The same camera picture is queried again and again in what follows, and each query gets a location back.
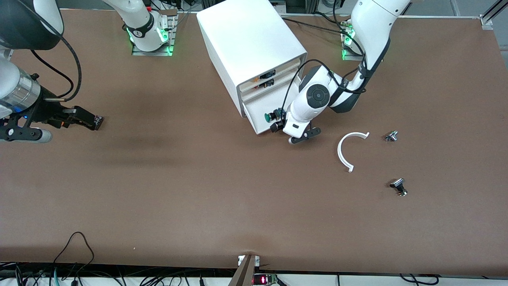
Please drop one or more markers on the black orange switch component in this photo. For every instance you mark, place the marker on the black orange switch component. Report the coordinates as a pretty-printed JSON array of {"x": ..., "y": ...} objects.
[
  {"x": 268, "y": 74},
  {"x": 267, "y": 83}
]

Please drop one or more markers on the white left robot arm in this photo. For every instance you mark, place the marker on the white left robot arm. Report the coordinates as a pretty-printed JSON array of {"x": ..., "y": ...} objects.
[{"x": 373, "y": 24}]

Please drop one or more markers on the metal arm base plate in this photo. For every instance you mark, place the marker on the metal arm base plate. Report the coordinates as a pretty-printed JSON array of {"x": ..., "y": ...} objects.
[
  {"x": 152, "y": 52},
  {"x": 349, "y": 56}
]

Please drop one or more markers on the green mushroom push button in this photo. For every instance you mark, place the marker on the green mushroom push button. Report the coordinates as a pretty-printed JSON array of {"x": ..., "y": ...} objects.
[{"x": 270, "y": 116}]

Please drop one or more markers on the red LED display module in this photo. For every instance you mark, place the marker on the red LED display module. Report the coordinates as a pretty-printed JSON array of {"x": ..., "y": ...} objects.
[{"x": 264, "y": 280}]

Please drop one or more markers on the small silver switch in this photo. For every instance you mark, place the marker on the small silver switch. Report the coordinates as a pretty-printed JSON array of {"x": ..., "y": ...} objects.
[{"x": 391, "y": 136}]

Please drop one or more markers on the aluminium frame corner bracket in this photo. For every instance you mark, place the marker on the aluminium frame corner bracket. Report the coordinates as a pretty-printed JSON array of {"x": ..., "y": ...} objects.
[{"x": 486, "y": 22}]

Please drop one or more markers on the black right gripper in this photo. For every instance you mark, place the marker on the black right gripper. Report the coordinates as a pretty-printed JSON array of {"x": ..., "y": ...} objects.
[{"x": 44, "y": 112}]

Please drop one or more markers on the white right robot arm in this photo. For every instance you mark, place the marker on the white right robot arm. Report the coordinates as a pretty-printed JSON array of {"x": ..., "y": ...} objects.
[{"x": 145, "y": 24}]

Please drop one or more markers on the grey camera stand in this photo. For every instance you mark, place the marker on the grey camera stand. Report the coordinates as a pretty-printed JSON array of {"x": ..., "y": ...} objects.
[{"x": 244, "y": 274}]

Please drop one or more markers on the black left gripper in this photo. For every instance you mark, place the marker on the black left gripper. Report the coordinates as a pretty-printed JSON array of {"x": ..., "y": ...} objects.
[{"x": 279, "y": 123}]

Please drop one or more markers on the small black contact block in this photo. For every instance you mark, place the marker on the small black contact block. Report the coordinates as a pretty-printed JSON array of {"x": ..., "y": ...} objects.
[{"x": 100, "y": 121}]

